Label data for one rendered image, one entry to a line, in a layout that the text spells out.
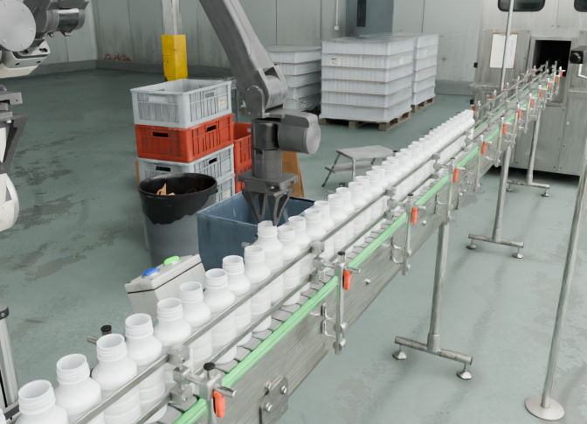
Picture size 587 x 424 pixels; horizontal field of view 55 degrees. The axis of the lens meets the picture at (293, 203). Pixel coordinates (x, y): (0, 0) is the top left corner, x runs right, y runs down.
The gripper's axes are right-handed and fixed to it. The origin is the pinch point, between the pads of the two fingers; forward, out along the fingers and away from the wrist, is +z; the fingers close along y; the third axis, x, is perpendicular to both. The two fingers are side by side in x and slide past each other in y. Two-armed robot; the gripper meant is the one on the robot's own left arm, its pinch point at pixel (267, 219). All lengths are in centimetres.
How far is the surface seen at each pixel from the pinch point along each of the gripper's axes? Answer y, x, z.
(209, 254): 55, -50, 39
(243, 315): -2.5, 13.0, 13.7
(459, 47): 213, -1033, 32
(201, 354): -2.4, 25.2, 14.8
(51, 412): -2, 53, 7
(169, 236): 147, -132, 81
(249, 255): -0.7, 7.8, 4.4
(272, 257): -2.2, 1.8, 6.8
